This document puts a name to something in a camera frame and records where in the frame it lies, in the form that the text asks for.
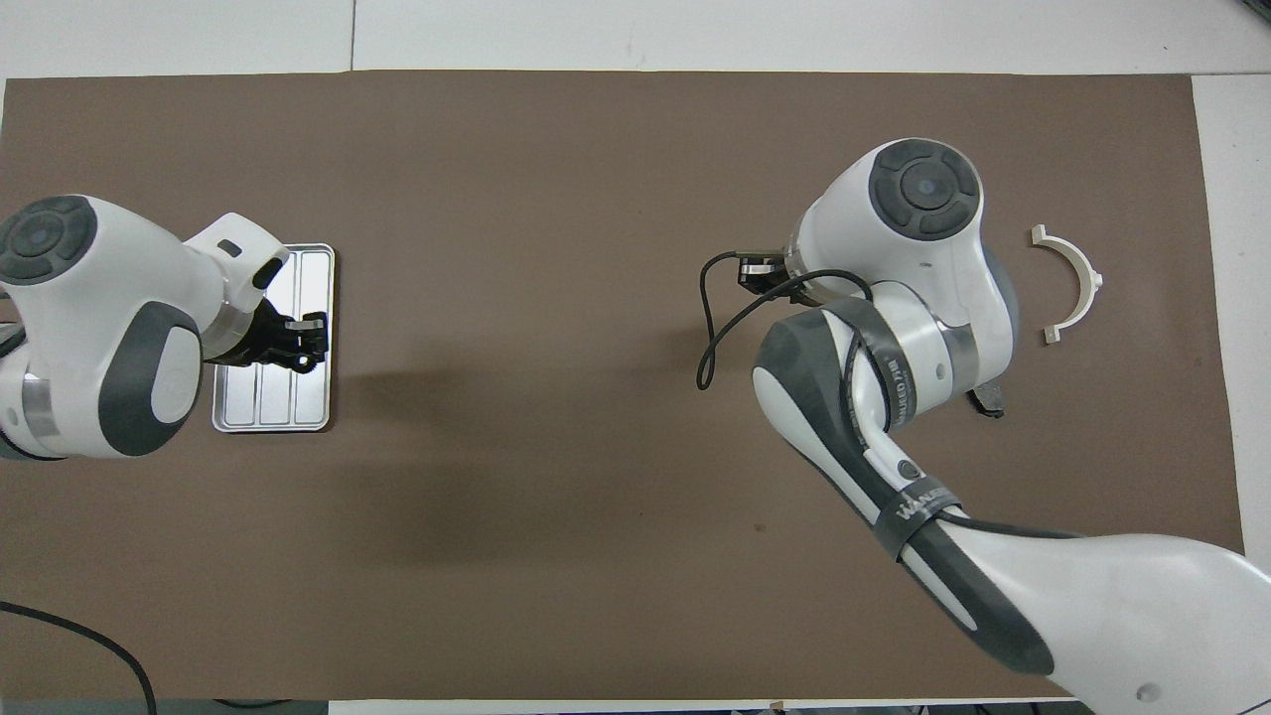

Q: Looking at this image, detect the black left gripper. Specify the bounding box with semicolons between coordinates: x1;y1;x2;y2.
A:
204;296;330;375

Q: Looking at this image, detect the white semicircular bracket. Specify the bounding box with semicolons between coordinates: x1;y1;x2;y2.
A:
1031;224;1105;346

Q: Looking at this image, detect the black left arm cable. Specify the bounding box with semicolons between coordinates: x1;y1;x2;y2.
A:
0;600;160;715

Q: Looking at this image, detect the brown table mat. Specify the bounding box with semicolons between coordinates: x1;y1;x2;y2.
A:
0;70;1262;701

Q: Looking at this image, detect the silver metal tray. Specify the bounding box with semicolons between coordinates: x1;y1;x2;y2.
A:
212;243;337;434

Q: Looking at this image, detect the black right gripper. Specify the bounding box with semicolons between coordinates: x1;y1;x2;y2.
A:
736;254;797;297

